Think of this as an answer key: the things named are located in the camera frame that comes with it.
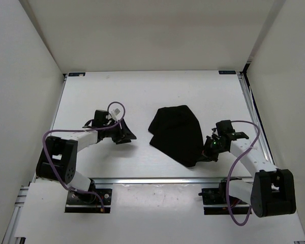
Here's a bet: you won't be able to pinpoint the front aluminium frame rail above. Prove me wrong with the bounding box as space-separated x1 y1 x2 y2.
33 176 252 186

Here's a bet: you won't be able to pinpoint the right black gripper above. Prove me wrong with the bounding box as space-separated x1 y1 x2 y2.
195 136 227 162

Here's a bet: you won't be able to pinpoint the right aluminium frame rail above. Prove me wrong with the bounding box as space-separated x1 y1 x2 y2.
237 72 275 164

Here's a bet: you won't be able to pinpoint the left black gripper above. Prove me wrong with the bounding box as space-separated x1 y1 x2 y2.
103 118 137 144

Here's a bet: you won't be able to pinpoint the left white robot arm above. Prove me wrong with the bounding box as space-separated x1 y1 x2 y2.
36 118 136 203

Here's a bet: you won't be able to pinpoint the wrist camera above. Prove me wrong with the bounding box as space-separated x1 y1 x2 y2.
216 120 235 137
91 108 120 128

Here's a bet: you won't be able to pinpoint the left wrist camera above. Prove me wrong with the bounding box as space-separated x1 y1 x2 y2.
91 108 120 128

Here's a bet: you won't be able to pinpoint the left blue corner label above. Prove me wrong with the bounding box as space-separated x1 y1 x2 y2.
68 72 86 77

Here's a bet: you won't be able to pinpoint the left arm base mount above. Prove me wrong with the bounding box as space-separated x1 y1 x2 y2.
65 188 112 214

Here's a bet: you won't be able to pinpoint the aluminium frame rail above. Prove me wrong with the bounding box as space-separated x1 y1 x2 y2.
33 176 252 186
237 72 275 164

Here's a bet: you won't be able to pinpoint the right blue corner label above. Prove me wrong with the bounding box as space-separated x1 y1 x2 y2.
219 70 236 75

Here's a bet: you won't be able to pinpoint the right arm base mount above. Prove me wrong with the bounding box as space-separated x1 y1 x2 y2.
198 179 249 216

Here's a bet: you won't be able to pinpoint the black skirt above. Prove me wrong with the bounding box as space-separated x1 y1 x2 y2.
148 105 204 168

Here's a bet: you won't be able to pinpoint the blue corner label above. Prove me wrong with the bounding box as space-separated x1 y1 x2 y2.
68 72 86 77
219 70 236 75

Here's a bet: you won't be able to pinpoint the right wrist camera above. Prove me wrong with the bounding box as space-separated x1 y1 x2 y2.
216 120 235 137

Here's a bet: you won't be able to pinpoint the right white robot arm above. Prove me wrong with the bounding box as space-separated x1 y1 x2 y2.
200 132 296 218

